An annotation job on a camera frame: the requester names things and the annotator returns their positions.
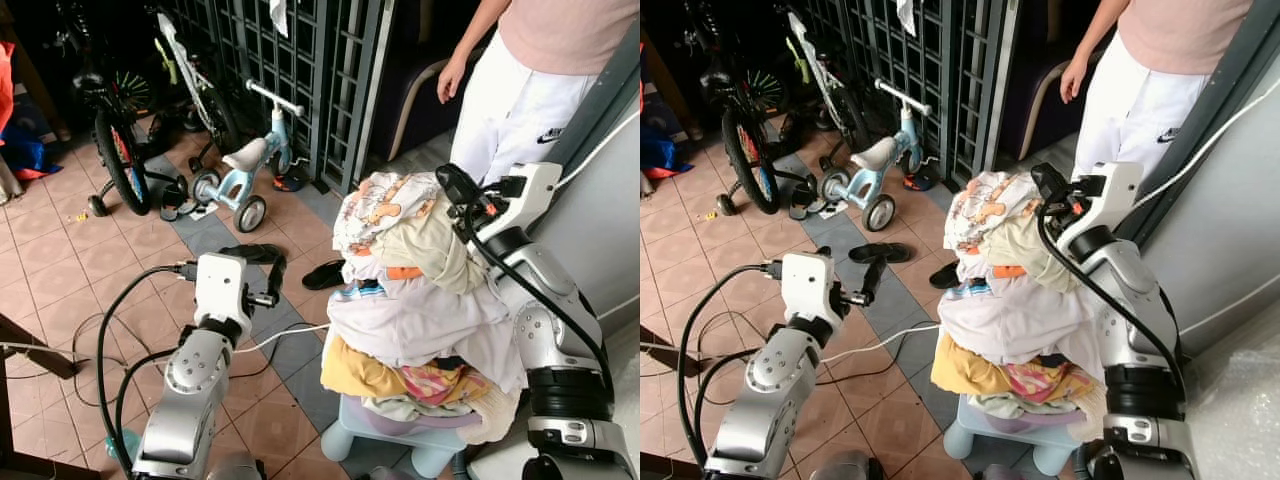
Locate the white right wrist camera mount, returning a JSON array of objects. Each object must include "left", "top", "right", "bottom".
[
  {"left": 1056, "top": 161, "right": 1145, "bottom": 247},
  {"left": 480, "top": 162, "right": 564, "bottom": 243}
]

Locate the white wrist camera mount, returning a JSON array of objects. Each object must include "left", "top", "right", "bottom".
[
  {"left": 1056, "top": 161, "right": 1145, "bottom": 247},
  {"left": 480, "top": 162, "right": 564, "bottom": 243},
  {"left": 193, "top": 253, "right": 252, "bottom": 327},
  {"left": 780, "top": 251, "right": 837, "bottom": 324}
]

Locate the pink patterned cloth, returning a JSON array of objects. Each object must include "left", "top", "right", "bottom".
[
  {"left": 400, "top": 364, "right": 473, "bottom": 407},
  {"left": 1003, "top": 360, "right": 1083, "bottom": 405}
]

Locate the off-white frilled cloth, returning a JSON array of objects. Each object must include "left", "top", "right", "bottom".
[
  {"left": 975, "top": 390, "right": 1109, "bottom": 443},
  {"left": 362, "top": 390, "right": 523, "bottom": 447}
]

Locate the dark grey door frame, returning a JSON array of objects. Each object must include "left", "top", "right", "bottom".
[
  {"left": 1115, "top": 0, "right": 1280, "bottom": 246},
  {"left": 540, "top": 18, "right": 641, "bottom": 186}
]

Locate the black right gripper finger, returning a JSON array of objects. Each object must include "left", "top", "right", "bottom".
[
  {"left": 436, "top": 162, "right": 482, "bottom": 207},
  {"left": 1030, "top": 161, "right": 1072, "bottom": 205}
]

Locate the light blue plastic stool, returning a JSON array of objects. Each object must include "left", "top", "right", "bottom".
[
  {"left": 320, "top": 394, "right": 483, "bottom": 479},
  {"left": 943, "top": 394, "right": 1086, "bottom": 477}
]

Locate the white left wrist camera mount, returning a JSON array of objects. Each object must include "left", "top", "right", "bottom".
[
  {"left": 780, "top": 251, "right": 837, "bottom": 324},
  {"left": 193, "top": 253, "right": 252, "bottom": 327}
]

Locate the white floor cable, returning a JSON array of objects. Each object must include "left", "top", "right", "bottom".
[
  {"left": 820, "top": 322, "right": 942, "bottom": 365},
  {"left": 234, "top": 321, "right": 332, "bottom": 357}
]

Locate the white green child bicycle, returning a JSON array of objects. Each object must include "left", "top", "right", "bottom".
[
  {"left": 783, "top": 8, "right": 873, "bottom": 153},
  {"left": 148, "top": 8, "right": 243, "bottom": 153}
]

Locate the person in pink shirt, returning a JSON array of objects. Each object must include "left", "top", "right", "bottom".
[
  {"left": 437, "top": 0, "right": 641, "bottom": 189},
  {"left": 1060, "top": 0, "right": 1256, "bottom": 181}
]

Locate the orange cloth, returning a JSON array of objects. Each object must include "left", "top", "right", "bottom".
[{"left": 0, "top": 40, "right": 17, "bottom": 133}]

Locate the white wall cable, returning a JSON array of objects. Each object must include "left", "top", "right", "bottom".
[
  {"left": 555, "top": 108, "right": 641, "bottom": 193},
  {"left": 1130, "top": 74, "right": 1280, "bottom": 213}
]

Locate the light blue tricycle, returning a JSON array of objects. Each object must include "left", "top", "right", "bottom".
[
  {"left": 817, "top": 78, "right": 935, "bottom": 234},
  {"left": 189, "top": 80, "right": 307, "bottom": 235}
]

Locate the grey metal grille gate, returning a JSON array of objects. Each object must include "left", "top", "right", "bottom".
[
  {"left": 160, "top": 0, "right": 397, "bottom": 197},
  {"left": 795, "top": 0, "right": 1013, "bottom": 191}
]

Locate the white cartoon print garment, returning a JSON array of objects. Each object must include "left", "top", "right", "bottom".
[
  {"left": 943, "top": 170, "right": 1046, "bottom": 257},
  {"left": 333, "top": 171, "right": 446, "bottom": 259}
]

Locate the black child bicycle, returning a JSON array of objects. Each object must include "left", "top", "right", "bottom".
[
  {"left": 52, "top": 0, "right": 193, "bottom": 219},
  {"left": 683, "top": 0, "right": 819, "bottom": 217}
]

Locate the blue bag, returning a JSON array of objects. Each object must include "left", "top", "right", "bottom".
[
  {"left": 640, "top": 122, "right": 693, "bottom": 182},
  {"left": 0, "top": 122, "right": 63, "bottom": 182}
]

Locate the yellow cloth garment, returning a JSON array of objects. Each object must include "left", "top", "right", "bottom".
[
  {"left": 320, "top": 333, "right": 409, "bottom": 401},
  {"left": 931, "top": 333, "right": 1013, "bottom": 397}
]

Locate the plain white shirt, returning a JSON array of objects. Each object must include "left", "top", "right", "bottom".
[
  {"left": 327, "top": 262, "right": 528, "bottom": 394},
  {"left": 937, "top": 262, "right": 1113, "bottom": 386}
]

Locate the cream cloth garment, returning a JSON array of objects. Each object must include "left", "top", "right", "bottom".
[
  {"left": 985, "top": 212, "right": 1079, "bottom": 293},
  {"left": 372, "top": 212, "right": 487, "bottom": 295}
]

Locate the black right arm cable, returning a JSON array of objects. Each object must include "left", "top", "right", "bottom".
[
  {"left": 1034, "top": 203, "right": 1188, "bottom": 393},
  {"left": 452, "top": 205, "right": 614, "bottom": 393}
]

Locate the dark brown wooden furniture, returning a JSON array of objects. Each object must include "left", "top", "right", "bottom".
[
  {"left": 0, "top": 312, "right": 83, "bottom": 480},
  {"left": 640, "top": 338, "right": 703, "bottom": 480}
]

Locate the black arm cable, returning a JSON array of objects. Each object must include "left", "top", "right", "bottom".
[
  {"left": 452, "top": 205, "right": 614, "bottom": 393},
  {"left": 677, "top": 260, "right": 785, "bottom": 471},
  {"left": 96, "top": 261, "right": 198, "bottom": 476},
  {"left": 1034, "top": 203, "right": 1188, "bottom": 393}
]

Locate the person's right hand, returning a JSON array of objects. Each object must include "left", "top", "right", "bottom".
[
  {"left": 1060, "top": 54, "right": 1092, "bottom": 105},
  {"left": 437, "top": 54, "right": 470, "bottom": 105}
]

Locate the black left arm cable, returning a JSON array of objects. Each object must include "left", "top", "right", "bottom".
[
  {"left": 677, "top": 260, "right": 785, "bottom": 471},
  {"left": 96, "top": 261, "right": 198, "bottom": 476}
]

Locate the dark armchair with beige arm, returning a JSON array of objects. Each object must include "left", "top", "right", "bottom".
[
  {"left": 1000, "top": 0, "right": 1103, "bottom": 161},
  {"left": 384, "top": 0, "right": 493, "bottom": 163}
]

